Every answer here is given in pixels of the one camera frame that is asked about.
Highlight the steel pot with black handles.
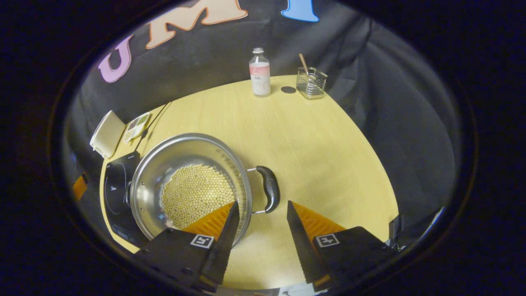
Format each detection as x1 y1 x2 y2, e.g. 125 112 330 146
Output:
129 132 281 250

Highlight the white divided dish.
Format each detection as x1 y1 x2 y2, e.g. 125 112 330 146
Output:
122 112 151 143

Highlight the clear bottle with pink label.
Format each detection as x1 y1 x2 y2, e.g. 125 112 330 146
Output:
249 47 272 97

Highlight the black power cable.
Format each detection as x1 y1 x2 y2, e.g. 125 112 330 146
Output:
136 102 172 153

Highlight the pile of yellow soybeans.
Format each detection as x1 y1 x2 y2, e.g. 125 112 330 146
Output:
161 164 237 231

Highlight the white toaster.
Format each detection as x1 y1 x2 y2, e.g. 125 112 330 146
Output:
90 110 127 159

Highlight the black induction cooktop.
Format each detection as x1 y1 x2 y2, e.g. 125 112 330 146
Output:
103 151 150 248

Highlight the wire mesh holder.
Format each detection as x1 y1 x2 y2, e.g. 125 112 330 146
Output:
296 67 328 100

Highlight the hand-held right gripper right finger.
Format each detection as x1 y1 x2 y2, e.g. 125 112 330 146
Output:
286 200 397 292

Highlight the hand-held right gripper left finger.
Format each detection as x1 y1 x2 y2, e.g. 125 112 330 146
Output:
134 201 241 293

